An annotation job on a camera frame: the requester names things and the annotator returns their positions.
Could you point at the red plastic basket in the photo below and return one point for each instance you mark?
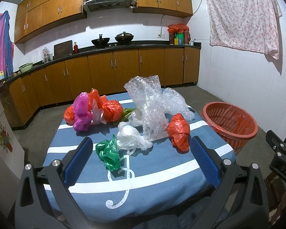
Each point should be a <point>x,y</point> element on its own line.
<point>232,123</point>

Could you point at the black wok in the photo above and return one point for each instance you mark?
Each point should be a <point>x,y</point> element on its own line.
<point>124,38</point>
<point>101,42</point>

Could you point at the pink floral hanging cloth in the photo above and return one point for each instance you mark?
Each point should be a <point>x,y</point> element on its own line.
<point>246,25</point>

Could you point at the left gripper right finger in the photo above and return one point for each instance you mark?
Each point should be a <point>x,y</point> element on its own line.
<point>250,207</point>

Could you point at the small bubble wrap piece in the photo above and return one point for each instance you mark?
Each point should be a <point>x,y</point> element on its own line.
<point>174,103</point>

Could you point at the black wok right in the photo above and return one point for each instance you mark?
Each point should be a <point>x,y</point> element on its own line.
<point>124,38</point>

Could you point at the pale pink clear bag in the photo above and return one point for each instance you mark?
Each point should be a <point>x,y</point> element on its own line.
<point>97,114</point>

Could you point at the large bubble wrap sheet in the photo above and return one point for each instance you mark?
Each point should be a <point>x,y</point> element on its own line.
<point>146,94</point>

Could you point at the lower wooden kitchen cabinets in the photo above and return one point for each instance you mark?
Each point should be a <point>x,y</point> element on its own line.
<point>106,71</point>

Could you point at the blue striped tablecloth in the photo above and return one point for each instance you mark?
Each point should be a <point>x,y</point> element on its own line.
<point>148,182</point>

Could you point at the dark cutting board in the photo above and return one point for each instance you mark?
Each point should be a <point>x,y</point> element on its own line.
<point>63,49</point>

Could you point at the white plastic bag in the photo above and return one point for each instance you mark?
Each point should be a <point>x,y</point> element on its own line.
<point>129,138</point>

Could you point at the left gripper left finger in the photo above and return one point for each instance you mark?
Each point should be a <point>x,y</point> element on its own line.
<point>32,206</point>

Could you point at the red bag on counter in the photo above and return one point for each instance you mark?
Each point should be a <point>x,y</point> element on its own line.
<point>179,34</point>

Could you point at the flower decorated panel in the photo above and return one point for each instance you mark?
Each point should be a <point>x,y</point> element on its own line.
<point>5,140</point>

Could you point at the black wok left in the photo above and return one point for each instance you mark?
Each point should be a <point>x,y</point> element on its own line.
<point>101,42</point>

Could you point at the glass jars on counter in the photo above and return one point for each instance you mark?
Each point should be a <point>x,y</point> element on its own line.
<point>47,55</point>

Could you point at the magenta plastic bag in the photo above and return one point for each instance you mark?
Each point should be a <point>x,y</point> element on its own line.
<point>82,112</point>

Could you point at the red bottle on counter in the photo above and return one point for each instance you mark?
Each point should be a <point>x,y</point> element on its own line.
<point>75,47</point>

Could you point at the green basin on counter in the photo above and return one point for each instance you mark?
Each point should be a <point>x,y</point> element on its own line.
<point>26,67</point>

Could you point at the red plastic bag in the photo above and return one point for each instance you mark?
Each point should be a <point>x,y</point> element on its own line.
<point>113,110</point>
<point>179,131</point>
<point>69,116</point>
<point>94,95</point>

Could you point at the olive green plastic bag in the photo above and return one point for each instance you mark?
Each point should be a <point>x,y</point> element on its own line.
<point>125,115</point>

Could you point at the red plastic bag front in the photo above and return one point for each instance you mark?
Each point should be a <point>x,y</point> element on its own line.
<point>179,131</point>

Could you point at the magenta blue hanging cloth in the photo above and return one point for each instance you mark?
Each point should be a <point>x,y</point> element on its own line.
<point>6,45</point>

